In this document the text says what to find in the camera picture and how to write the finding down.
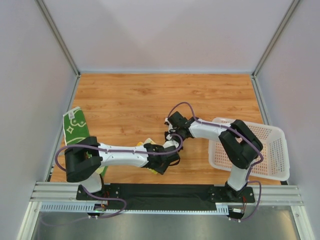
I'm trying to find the green patterned towel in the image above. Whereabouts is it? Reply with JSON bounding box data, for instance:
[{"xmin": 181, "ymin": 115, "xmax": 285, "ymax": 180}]
[{"xmin": 63, "ymin": 106, "xmax": 102, "ymax": 183}]

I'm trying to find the white plastic basket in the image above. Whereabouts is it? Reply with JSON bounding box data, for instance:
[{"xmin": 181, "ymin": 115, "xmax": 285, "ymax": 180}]
[{"xmin": 208, "ymin": 121, "xmax": 290, "ymax": 182}]

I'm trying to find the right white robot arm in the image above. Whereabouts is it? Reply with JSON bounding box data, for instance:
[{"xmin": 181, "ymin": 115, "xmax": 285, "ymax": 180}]
[{"xmin": 165, "ymin": 111, "xmax": 264, "ymax": 199}]

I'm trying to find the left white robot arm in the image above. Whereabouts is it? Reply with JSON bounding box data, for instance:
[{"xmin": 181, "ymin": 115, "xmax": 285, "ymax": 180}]
[{"xmin": 64, "ymin": 134, "xmax": 183, "ymax": 193}]

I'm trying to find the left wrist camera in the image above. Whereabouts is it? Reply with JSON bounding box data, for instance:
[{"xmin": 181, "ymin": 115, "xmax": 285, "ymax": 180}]
[{"xmin": 162, "ymin": 139, "xmax": 180, "ymax": 149}]

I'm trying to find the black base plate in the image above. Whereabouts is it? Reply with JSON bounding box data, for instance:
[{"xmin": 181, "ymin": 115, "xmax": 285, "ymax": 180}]
[{"xmin": 76, "ymin": 182, "xmax": 256, "ymax": 211}]

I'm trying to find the aluminium front rail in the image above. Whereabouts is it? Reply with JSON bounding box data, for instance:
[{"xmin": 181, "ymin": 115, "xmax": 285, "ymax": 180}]
[{"xmin": 30, "ymin": 182, "xmax": 304, "ymax": 206}]

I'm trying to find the grey slotted cable duct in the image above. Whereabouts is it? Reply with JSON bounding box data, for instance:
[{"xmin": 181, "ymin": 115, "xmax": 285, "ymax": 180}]
[{"xmin": 40, "ymin": 202, "xmax": 229, "ymax": 216}]

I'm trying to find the right aluminium frame post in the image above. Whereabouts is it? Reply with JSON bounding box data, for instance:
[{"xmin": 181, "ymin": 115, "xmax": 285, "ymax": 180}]
[{"xmin": 251, "ymin": 0, "xmax": 302, "ymax": 79}]

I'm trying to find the aluminium frame post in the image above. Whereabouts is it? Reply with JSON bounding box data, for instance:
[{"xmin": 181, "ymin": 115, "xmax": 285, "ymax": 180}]
[
  {"xmin": 251, "ymin": 0, "xmax": 302, "ymax": 79},
  {"xmin": 33, "ymin": 0, "xmax": 82, "ymax": 78}
]

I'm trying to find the left aluminium frame post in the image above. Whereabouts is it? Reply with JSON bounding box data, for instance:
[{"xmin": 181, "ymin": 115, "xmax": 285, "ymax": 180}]
[{"xmin": 33, "ymin": 0, "xmax": 82, "ymax": 78}]

